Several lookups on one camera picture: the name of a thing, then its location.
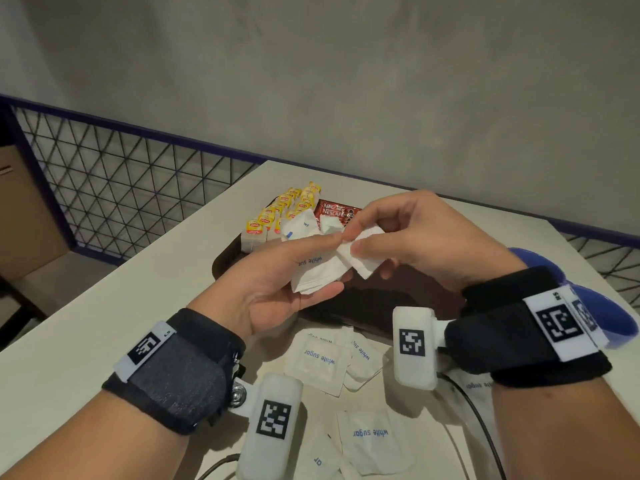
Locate person's right hand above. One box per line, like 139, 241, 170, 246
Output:
341, 189, 529, 294

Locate person's left hand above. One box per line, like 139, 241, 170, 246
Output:
187, 232, 353, 343

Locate bundle of white sugar packets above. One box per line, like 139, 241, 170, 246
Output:
279, 208, 353, 295

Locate brown plastic tray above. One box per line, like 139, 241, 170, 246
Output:
212, 197, 469, 341

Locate square white sugar packet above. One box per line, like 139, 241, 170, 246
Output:
335, 224, 387, 281

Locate pile of white sugar packets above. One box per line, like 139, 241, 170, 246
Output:
285, 324, 506, 480

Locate row of red coffee sachets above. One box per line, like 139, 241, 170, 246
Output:
313, 199, 362, 228

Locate black wristband white markers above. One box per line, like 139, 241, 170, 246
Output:
101, 308, 247, 437
443, 266, 613, 389

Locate purple metal mesh railing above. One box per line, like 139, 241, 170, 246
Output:
0, 94, 640, 315

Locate wooden stir sticks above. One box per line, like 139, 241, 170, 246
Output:
437, 372, 509, 480

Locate black metal table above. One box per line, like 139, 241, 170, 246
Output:
0, 274, 49, 351

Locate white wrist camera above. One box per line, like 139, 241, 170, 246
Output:
231, 372, 305, 480
391, 306, 456, 391

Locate black cable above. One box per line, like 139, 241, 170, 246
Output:
197, 452, 241, 480

